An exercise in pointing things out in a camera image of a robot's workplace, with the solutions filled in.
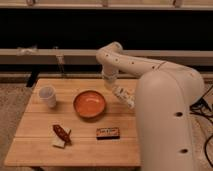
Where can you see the brown snack bar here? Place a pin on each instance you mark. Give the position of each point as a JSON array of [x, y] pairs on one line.
[[61, 133]]

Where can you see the white plastic cup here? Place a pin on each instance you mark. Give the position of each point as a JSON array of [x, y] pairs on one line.
[[48, 96]]

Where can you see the metal shelf rail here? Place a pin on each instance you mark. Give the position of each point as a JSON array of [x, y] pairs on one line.
[[87, 57]]

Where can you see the clear plastic bottle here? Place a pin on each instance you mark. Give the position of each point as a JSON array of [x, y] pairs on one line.
[[124, 96]]

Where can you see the wooden table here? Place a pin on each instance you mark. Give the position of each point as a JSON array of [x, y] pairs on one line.
[[32, 144]]

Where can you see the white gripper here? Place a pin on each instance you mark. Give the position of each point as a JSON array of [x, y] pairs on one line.
[[109, 75]]

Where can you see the dark snack box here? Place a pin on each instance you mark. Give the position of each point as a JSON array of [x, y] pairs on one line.
[[108, 133]]

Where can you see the orange bowl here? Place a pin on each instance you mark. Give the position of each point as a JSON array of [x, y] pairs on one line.
[[89, 104]]

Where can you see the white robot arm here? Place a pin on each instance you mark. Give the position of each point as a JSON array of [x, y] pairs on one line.
[[161, 94]]

